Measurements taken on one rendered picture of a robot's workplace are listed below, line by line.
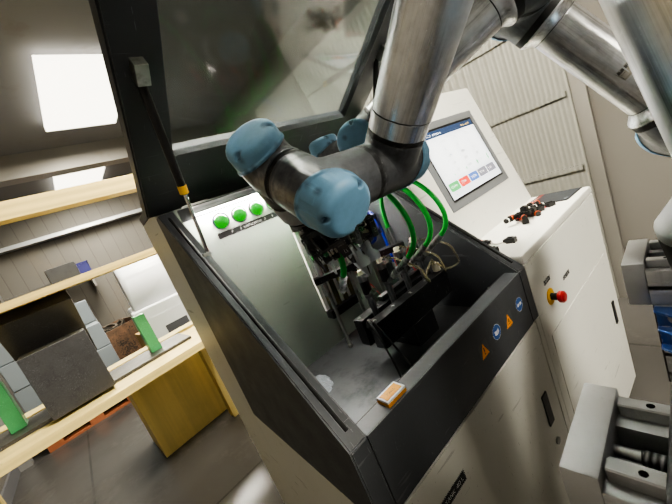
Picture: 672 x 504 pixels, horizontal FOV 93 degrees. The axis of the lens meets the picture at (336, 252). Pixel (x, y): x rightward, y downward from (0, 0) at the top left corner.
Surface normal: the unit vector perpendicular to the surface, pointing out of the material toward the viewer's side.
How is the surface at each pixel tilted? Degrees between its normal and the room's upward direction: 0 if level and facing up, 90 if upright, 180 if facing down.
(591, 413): 0
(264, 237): 90
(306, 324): 90
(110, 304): 90
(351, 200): 125
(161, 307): 90
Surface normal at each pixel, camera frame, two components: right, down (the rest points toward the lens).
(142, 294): 0.44, -0.36
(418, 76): -0.05, 0.72
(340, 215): 0.68, 0.46
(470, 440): 0.58, -0.08
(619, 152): -0.68, 0.40
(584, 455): -0.36, -0.91
